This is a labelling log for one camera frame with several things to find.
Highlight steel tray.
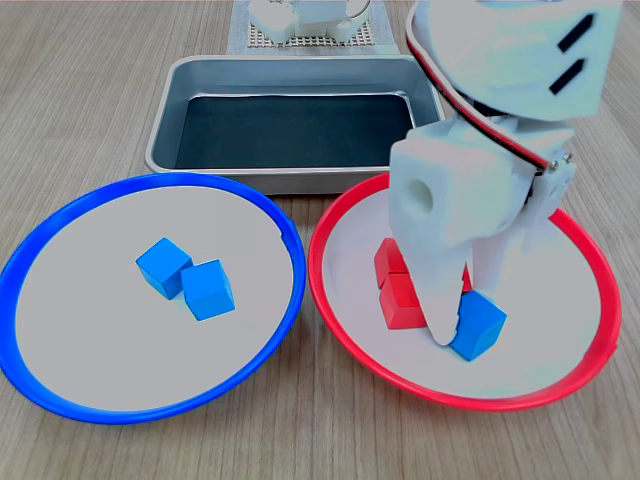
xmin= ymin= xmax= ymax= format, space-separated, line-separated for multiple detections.
xmin=144 ymin=54 xmax=449 ymax=196

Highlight red-rimmed white plate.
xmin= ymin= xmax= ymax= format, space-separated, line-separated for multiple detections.
xmin=308 ymin=172 xmax=623 ymax=414

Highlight black mat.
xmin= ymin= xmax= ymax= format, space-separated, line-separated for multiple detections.
xmin=174 ymin=93 xmax=414 ymax=169

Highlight pale perforated base plate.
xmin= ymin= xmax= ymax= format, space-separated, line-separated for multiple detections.
xmin=247 ymin=22 xmax=377 ymax=50

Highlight blue cube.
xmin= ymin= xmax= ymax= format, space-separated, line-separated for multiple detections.
xmin=180 ymin=258 xmax=237 ymax=322
xmin=135 ymin=237 xmax=195 ymax=301
xmin=448 ymin=291 xmax=509 ymax=362

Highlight blue-rimmed white plate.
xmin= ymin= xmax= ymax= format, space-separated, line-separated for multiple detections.
xmin=0 ymin=172 xmax=307 ymax=426

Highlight red and black cable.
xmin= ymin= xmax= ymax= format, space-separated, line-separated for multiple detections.
xmin=405 ymin=9 xmax=551 ymax=175

